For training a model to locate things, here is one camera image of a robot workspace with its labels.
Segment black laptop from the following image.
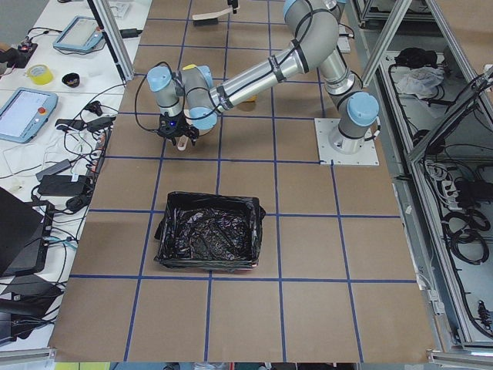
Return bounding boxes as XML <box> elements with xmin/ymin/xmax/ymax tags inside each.
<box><xmin>1</xmin><ymin>189</ymin><xmax>54</xmax><ymax>278</ymax></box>

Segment black power adapter brick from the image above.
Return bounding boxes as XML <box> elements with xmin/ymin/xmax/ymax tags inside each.
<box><xmin>37</xmin><ymin>174</ymin><xmax>89</xmax><ymax>197</ymax></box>

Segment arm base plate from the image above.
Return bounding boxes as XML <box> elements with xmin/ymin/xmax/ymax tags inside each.
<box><xmin>314</xmin><ymin>118</ymin><xmax>380</xmax><ymax>167</ymax></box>

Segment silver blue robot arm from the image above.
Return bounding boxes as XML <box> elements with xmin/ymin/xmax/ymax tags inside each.
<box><xmin>146</xmin><ymin>1</ymin><xmax>379</xmax><ymax>155</ymax></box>

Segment white crumpled cloth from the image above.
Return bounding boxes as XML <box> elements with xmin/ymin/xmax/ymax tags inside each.
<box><xmin>396</xmin><ymin>67</ymin><xmax>444</xmax><ymax>99</ymax></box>

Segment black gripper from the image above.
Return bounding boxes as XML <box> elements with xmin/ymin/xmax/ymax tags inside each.
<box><xmin>157</xmin><ymin>113</ymin><xmax>200</xmax><ymax>146</ymax></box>

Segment beige hand brush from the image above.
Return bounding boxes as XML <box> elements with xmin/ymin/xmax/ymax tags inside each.
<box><xmin>192</xmin><ymin>8</ymin><xmax>237</xmax><ymax>26</ymax></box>

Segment upper teach pendant tablet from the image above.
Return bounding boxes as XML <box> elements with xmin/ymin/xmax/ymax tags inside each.
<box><xmin>52</xmin><ymin>15</ymin><xmax>103</xmax><ymax>55</ymax></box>

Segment coiled black cables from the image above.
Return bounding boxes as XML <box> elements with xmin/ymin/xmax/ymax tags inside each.
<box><xmin>441</xmin><ymin>211</ymin><xmax>490</xmax><ymax>267</ymax></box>

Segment black lined trash bin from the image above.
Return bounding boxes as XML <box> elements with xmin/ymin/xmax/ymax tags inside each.
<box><xmin>154</xmin><ymin>191</ymin><xmax>266</xmax><ymax>271</ymax></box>

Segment teach pendant tablet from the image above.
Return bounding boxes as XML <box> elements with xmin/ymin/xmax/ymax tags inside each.
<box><xmin>52</xmin><ymin>15</ymin><xmax>103</xmax><ymax>55</ymax></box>
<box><xmin>1</xmin><ymin>87</ymin><xmax>59</xmax><ymax>143</ymax></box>

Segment yellow sponge piece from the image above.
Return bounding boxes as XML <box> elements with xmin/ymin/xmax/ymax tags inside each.
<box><xmin>182</xmin><ymin>64</ymin><xmax>197</xmax><ymax>71</ymax></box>

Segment yellow tape roll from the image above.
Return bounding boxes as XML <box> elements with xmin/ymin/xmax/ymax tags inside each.
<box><xmin>26</xmin><ymin>64</ymin><xmax>54</xmax><ymax>86</ymax></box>

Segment aluminium frame post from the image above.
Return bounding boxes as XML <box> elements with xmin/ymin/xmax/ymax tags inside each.
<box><xmin>87</xmin><ymin>0</ymin><xmax>134</xmax><ymax>82</ymax></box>

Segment lower teach pendant tablet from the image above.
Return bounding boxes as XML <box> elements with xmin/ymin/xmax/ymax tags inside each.
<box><xmin>1</xmin><ymin>87</ymin><xmax>59</xmax><ymax>143</ymax></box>

